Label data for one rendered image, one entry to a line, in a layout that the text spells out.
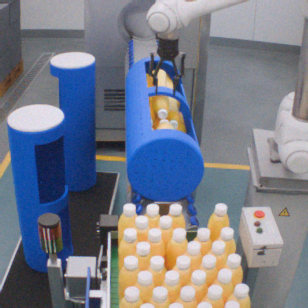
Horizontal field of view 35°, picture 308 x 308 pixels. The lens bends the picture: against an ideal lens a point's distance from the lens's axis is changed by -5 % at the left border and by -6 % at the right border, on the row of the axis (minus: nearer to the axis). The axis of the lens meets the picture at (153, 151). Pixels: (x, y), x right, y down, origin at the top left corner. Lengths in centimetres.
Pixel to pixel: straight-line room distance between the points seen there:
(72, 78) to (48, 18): 408
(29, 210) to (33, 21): 487
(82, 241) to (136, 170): 122
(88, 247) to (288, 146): 155
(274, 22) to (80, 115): 426
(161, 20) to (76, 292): 98
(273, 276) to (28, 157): 127
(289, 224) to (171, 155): 65
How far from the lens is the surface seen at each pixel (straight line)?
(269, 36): 698
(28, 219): 261
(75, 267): 181
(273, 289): 246
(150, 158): 186
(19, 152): 240
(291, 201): 213
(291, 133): 181
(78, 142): 325
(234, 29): 690
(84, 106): 316
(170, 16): 166
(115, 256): 179
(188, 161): 187
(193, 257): 152
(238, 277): 151
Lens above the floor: 209
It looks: 30 degrees down
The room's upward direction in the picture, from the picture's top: 3 degrees clockwise
